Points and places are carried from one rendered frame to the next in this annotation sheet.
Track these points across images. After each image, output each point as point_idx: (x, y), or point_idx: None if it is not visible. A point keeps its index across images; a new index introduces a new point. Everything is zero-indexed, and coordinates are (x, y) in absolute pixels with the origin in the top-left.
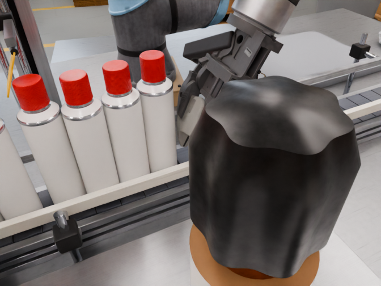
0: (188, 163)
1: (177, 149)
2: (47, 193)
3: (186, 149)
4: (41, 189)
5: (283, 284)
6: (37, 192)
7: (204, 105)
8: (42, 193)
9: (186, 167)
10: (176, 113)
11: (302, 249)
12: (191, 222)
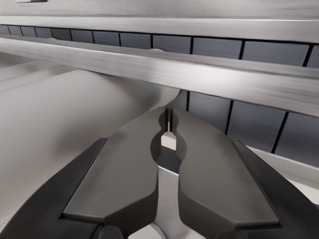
0: (168, 142)
1: (206, 40)
2: (42, 36)
3: (225, 52)
4: (36, 22)
5: None
6: (35, 26)
7: (179, 198)
8: (39, 33)
9: (161, 144)
10: (138, 76)
11: None
12: (158, 170)
